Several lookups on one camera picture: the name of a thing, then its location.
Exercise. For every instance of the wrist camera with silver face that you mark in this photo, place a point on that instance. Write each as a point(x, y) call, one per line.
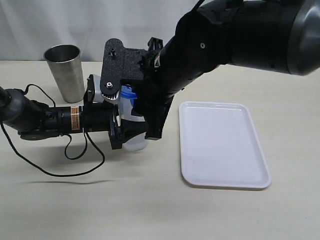
point(93, 92)

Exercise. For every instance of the white plastic tray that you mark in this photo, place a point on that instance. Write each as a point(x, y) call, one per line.
point(220, 148)

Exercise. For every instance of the blue container lid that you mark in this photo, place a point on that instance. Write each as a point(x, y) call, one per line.
point(126, 102)

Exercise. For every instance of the stainless steel cup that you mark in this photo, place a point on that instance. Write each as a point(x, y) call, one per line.
point(64, 62)

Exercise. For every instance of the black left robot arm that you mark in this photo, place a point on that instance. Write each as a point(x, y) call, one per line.
point(35, 120)

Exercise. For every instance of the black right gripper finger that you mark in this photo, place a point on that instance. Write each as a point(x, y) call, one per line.
point(155, 117)

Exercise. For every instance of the clear plastic container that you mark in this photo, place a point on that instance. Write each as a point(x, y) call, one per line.
point(137, 143)

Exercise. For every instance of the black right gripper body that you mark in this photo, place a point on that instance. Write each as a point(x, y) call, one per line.
point(164, 76)

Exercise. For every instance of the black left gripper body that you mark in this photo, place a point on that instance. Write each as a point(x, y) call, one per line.
point(97, 117)

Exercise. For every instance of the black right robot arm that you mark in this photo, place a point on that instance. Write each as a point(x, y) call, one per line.
point(273, 35)

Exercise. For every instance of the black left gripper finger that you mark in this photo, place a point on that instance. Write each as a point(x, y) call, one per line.
point(130, 129)

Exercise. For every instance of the white backdrop cloth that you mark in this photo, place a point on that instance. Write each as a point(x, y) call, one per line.
point(29, 27)

